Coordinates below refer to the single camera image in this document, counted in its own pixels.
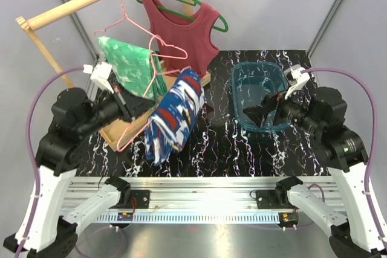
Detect wooden clothes rack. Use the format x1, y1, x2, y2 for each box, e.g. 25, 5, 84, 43
15, 0, 212, 152

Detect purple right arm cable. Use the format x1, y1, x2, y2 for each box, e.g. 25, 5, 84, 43
247, 67, 387, 250

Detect pink wire hanger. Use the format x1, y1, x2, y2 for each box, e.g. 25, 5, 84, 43
93, 0, 188, 60
116, 34, 192, 152

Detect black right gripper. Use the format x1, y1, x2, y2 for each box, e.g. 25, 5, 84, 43
243, 82, 323, 135

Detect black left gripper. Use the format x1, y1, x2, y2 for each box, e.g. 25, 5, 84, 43
77, 81, 157, 137

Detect teal transparent plastic bin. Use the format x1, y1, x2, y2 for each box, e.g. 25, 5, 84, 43
231, 62, 290, 133

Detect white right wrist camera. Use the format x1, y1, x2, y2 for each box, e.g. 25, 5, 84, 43
284, 64, 310, 100

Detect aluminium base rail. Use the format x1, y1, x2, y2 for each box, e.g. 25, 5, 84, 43
59, 176, 347, 224

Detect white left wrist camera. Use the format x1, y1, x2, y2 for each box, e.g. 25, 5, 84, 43
83, 62, 114, 93

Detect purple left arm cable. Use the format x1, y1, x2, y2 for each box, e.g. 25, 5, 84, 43
13, 66, 125, 258

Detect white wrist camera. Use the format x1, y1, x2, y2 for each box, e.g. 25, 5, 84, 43
284, 64, 310, 100
83, 62, 114, 93

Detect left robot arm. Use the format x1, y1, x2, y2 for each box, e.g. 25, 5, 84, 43
3, 86, 155, 257

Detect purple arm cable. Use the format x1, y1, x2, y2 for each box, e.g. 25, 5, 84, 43
13, 66, 125, 258
247, 67, 387, 250

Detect blue patterned trousers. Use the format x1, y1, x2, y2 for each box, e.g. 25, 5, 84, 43
145, 69, 204, 166

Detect green plastic hanger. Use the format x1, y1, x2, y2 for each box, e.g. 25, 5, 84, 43
134, 0, 229, 33

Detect maroon tank top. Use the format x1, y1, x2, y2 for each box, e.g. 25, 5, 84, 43
142, 0, 220, 78

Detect green tie-dye trousers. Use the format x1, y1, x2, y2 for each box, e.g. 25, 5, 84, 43
97, 36, 167, 101

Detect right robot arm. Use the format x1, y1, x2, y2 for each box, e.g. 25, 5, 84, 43
243, 87, 386, 257

